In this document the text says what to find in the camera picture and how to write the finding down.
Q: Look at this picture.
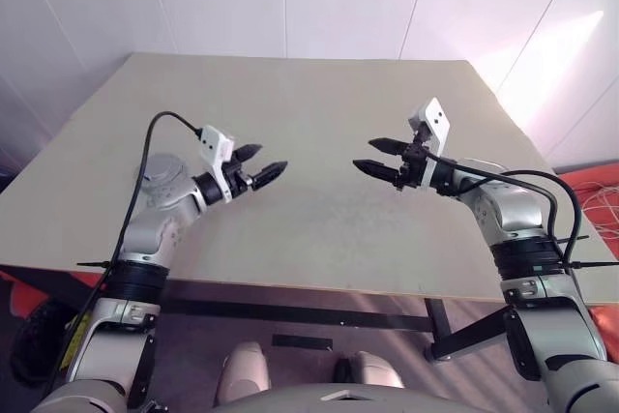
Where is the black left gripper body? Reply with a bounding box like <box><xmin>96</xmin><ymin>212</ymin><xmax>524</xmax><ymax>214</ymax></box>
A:
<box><xmin>224</xmin><ymin>161</ymin><xmax>257</xmax><ymax>199</ymax></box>

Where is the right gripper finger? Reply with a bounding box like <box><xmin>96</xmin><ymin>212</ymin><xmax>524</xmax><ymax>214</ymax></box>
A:
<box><xmin>368</xmin><ymin>137</ymin><xmax>410</xmax><ymax>156</ymax></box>
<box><xmin>352</xmin><ymin>158</ymin><xmax>403</xmax><ymax>188</ymax></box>

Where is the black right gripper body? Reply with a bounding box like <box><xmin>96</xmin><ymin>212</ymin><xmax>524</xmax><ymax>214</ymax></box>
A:
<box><xmin>395</xmin><ymin>129</ymin><xmax>432</xmax><ymax>191</ymax></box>

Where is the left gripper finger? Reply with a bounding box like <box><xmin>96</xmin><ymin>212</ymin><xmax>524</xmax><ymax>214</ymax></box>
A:
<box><xmin>250</xmin><ymin>160</ymin><xmax>289</xmax><ymax>191</ymax></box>
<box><xmin>233</xmin><ymin>143</ymin><xmax>263</xmax><ymax>168</ymax></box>

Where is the black floor tape strip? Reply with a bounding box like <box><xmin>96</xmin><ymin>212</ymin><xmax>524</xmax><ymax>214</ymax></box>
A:
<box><xmin>271</xmin><ymin>334</ymin><xmax>335</xmax><ymax>351</ymax></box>

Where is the beige rounded left leg shell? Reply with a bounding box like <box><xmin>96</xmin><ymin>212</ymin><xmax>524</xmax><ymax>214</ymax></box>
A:
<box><xmin>215</xmin><ymin>340</ymin><xmax>271</xmax><ymax>404</ymax></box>

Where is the beige rounded leg shell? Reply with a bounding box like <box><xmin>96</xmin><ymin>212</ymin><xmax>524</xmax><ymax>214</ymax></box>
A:
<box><xmin>350</xmin><ymin>351</ymin><xmax>402</xmax><ymax>390</ymax></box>
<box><xmin>215</xmin><ymin>340</ymin><xmax>271</xmax><ymax>404</ymax></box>

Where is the beige rounded right leg shell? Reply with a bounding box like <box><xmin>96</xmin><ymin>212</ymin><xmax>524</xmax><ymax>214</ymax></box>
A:
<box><xmin>350</xmin><ymin>351</ymin><xmax>402</xmax><ymax>390</ymax></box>

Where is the black rubber wheel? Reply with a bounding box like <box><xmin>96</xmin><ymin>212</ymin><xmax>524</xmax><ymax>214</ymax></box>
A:
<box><xmin>9</xmin><ymin>304</ymin><xmax>74</xmax><ymax>385</ymax></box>

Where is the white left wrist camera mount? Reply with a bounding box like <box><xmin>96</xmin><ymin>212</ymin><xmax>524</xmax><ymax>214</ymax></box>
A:
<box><xmin>197</xmin><ymin>125</ymin><xmax>238</xmax><ymax>204</ymax></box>

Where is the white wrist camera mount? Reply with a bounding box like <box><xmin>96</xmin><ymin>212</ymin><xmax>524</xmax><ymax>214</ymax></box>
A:
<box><xmin>197</xmin><ymin>125</ymin><xmax>238</xmax><ymax>204</ymax></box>
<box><xmin>407</xmin><ymin>97</ymin><xmax>452</xmax><ymax>190</ymax></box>

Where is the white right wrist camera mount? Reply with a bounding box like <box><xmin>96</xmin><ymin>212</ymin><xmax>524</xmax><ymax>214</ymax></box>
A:
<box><xmin>407</xmin><ymin>97</ymin><xmax>452</xmax><ymax>190</ymax></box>

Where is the black metal table frame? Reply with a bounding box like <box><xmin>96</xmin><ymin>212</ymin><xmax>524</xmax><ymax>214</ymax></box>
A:
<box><xmin>162</xmin><ymin>281</ymin><xmax>509</xmax><ymax>367</ymax></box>

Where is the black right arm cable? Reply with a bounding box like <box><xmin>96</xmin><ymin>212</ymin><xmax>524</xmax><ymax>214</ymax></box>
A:
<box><xmin>423</xmin><ymin>151</ymin><xmax>589</xmax><ymax>274</ymax></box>

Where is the white thin cable bundle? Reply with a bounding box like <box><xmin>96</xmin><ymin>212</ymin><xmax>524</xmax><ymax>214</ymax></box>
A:
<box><xmin>577</xmin><ymin>179</ymin><xmax>619</xmax><ymax>241</ymax></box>

